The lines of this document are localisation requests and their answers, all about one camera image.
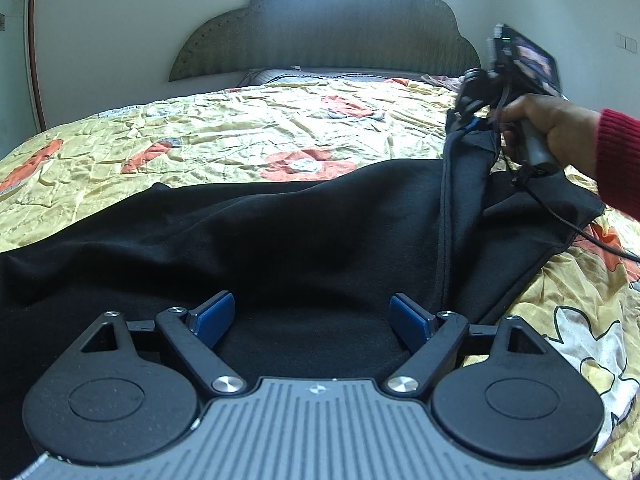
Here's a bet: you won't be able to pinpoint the pink crumpled cloth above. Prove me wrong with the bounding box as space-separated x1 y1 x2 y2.
421 73 467 93

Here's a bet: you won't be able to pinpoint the grey pillow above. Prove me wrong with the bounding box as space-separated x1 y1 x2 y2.
239 65 451 89

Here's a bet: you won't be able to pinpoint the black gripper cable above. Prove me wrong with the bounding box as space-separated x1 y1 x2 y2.
511 170 640 263

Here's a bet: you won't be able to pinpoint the person's right hand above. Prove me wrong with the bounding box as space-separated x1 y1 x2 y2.
499 93 602 181

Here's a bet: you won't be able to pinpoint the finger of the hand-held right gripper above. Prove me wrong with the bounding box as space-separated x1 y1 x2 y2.
448 104 490 134

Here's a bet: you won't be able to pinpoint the glass wardrobe door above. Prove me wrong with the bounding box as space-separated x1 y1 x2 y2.
0 0 47 147

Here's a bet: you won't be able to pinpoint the black pants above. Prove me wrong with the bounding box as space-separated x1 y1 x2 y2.
0 106 605 480

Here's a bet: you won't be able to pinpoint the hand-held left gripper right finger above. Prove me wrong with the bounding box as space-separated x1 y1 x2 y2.
384 293 549 395

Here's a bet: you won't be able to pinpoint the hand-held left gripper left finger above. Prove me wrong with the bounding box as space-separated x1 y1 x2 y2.
79 290 246 395

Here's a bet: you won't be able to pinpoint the green padded headboard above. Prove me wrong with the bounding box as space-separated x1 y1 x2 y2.
168 0 482 83

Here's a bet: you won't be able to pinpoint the person's red-sleeved right forearm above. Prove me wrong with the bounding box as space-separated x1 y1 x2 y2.
594 107 640 222

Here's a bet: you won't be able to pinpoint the yellow floral bedspread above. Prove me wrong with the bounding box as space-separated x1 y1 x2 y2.
0 76 640 480

